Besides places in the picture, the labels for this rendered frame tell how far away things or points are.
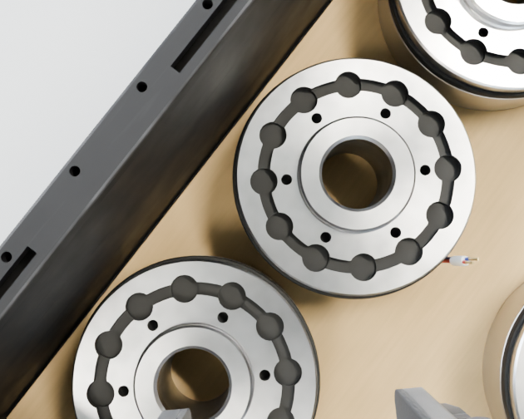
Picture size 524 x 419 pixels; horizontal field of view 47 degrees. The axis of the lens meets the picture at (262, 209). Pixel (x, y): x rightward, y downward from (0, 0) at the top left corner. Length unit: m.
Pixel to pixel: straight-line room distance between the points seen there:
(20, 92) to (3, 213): 0.09
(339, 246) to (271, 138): 0.05
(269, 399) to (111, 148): 0.12
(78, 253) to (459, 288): 0.17
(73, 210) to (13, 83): 0.28
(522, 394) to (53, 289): 0.19
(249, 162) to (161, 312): 0.07
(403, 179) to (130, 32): 0.26
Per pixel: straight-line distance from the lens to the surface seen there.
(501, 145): 0.31
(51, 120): 0.45
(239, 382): 0.25
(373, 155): 0.27
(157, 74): 0.19
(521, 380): 0.27
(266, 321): 0.25
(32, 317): 0.22
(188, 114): 0.21
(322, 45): 0.30
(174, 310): 0.25
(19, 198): 0.45
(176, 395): 0.28
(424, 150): 0.26
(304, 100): 0.26
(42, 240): 0.19
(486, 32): 0.28
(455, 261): 0.26
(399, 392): 0.16
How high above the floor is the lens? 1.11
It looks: 85 degrees down
